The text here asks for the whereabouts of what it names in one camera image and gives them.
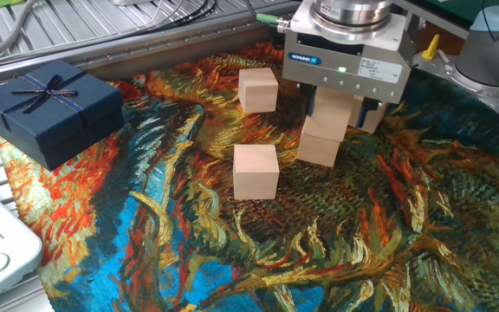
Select aluminium slotted rail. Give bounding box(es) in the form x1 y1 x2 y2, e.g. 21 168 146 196
0 0 302 88

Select navy gift box with ribbon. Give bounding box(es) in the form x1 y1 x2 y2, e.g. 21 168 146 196
0 59 126 172

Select thin black cables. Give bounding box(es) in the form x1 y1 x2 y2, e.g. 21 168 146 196
80 0 218 42

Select sunflower painting print cloth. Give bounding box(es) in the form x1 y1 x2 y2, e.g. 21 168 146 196
0 41 499 312

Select thick grey cable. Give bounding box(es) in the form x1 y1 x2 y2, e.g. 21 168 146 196
0 0 41 68

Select yellow plastic piece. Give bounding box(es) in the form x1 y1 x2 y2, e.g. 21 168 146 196
420 33 442 62

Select plain wooden cube block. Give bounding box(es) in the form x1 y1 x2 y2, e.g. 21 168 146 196
237 67 280 114
301 86 355 143
347 94 390 134
232 144 281 201
296 131 342 169

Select black cable with green connector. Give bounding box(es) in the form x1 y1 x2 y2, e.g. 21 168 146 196
244 0 293 34

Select silver Schunk gripper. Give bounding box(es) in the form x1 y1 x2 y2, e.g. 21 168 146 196
282 29 416 130

